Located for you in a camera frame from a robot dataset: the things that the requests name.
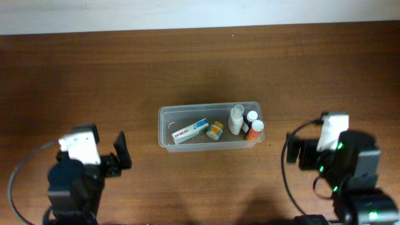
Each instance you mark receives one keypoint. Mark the gold lid small jar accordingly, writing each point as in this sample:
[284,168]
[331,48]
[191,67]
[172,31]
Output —
[215,130]

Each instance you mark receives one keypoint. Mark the dark bottle white cap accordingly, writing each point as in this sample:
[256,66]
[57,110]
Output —
[248,119]

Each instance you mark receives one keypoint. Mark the orange tube white cap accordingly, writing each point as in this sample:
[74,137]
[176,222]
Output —
[256,128]

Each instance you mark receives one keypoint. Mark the clear plastic container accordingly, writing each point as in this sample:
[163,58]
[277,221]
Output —
[174,118]

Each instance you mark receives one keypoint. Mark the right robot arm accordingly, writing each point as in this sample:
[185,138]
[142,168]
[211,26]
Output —
[351,172]

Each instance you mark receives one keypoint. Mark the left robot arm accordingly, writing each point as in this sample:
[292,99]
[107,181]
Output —
[77,180]

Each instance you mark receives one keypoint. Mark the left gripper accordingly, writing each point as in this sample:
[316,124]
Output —
[114,167]

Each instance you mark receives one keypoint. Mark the white spray bottle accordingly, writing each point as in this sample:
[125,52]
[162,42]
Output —
[235,121]

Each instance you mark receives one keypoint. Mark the white blue medicine box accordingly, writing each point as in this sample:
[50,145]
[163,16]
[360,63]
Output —
[190,131]

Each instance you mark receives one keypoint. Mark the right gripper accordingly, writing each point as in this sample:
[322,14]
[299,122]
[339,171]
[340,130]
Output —
[307,147]

